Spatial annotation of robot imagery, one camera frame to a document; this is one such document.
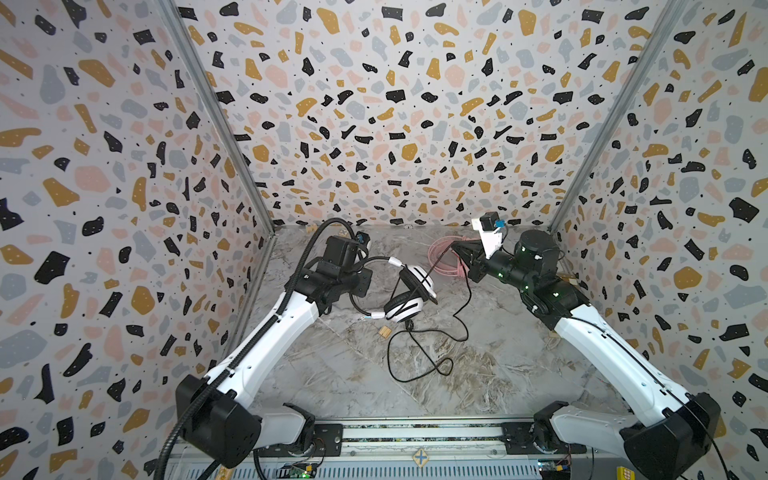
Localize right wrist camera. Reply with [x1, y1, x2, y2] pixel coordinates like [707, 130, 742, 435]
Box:
[471, 211, 506, 259]

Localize black headphone cable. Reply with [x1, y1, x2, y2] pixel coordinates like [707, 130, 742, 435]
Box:
[385, 242, 475, 385]

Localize black corrugated cable conduit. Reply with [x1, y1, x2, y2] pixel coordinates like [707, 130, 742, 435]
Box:
[152, 217, 358, 480]

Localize pink headphones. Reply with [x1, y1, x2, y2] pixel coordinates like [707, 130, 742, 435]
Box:
[427, 235, 472, 278]

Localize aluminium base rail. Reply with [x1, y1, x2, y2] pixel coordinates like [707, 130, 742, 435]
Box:
[164, 416, 679, 480]

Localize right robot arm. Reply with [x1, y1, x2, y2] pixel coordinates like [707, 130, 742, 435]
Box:
[450, 230, 721, 479]

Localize yellow block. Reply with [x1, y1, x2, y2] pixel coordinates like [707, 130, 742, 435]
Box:
[616, 466, 636, 480]

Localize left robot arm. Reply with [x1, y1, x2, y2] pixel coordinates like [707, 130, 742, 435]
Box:
[175, 233, 372, 468]

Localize wooden tile on rail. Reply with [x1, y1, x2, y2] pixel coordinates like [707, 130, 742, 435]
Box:
[412, 448, 430, 468]

